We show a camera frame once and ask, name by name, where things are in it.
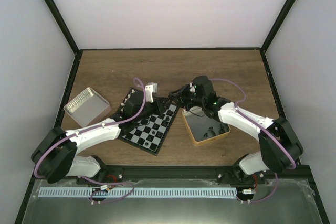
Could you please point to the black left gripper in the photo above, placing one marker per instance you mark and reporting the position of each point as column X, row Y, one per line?
column 160, row 103

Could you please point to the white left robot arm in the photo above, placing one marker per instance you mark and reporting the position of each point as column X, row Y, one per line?
column 57, row 155

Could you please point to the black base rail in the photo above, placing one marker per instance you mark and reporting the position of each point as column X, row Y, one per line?
column 220, row 174

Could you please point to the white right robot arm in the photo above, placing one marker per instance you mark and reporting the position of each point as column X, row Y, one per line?
column 279, row 145

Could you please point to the light blue slotted strip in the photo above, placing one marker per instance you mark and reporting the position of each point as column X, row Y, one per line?
column 73, row 192

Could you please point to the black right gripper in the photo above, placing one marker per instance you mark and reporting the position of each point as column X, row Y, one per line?
column 181, row 100

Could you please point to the black white chessboard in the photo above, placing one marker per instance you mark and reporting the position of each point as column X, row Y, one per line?
column 136, row 133

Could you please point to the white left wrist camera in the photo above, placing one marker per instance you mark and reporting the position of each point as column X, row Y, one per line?
column 150, row 89

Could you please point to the tan metal tray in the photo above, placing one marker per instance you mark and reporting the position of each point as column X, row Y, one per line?
column 202, row 129

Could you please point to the silver metal tray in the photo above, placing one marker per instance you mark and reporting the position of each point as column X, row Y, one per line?
column 88, row 107

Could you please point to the black enclosure frame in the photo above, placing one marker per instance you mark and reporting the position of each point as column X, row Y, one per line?
column 303, row 171

